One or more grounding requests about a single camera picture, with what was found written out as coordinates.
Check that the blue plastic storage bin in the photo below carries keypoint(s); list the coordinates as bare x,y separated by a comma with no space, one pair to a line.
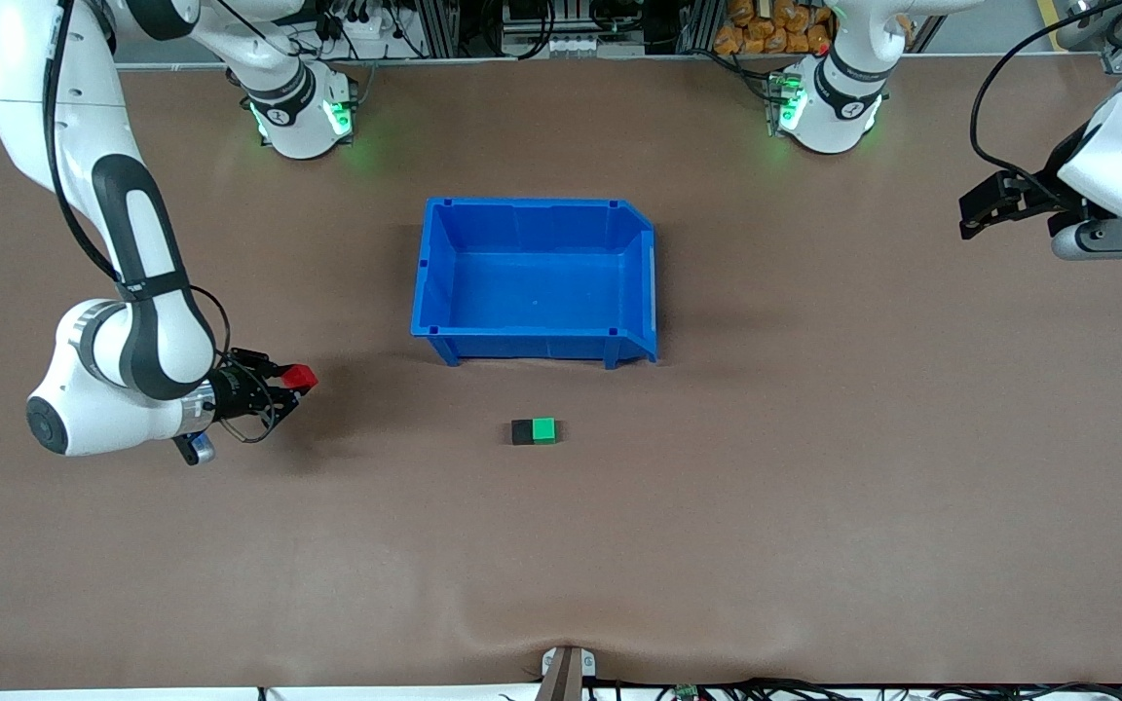
537,292

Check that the small green connector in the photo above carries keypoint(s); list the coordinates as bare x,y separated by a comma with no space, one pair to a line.
686,691

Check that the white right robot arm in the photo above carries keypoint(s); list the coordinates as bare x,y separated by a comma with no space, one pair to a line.
25,97

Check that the white terminal block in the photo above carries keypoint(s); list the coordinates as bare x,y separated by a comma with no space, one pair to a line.
580,44

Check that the brown table mat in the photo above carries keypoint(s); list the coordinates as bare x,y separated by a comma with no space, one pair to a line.
230,545

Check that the metal table clamp bracket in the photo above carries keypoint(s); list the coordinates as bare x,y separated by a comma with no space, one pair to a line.
566,672

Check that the black cube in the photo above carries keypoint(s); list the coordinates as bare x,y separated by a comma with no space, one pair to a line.
522,432

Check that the red cube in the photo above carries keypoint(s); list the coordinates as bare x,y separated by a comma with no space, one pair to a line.
300,376

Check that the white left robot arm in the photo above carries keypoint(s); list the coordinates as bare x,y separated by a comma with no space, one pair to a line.
843,107

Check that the green cube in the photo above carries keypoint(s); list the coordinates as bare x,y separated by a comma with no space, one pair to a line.
544,430

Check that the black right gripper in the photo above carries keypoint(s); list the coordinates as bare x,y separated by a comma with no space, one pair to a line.
233,391

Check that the white power strip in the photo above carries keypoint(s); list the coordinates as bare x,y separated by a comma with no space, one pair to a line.
366,27

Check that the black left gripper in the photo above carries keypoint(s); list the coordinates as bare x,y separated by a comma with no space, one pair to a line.
1041,198

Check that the orange packaged items pile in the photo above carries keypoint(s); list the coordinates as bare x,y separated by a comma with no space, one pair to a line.
766,24

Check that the grey equipment box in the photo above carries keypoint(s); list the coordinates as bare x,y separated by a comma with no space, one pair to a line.
527,12

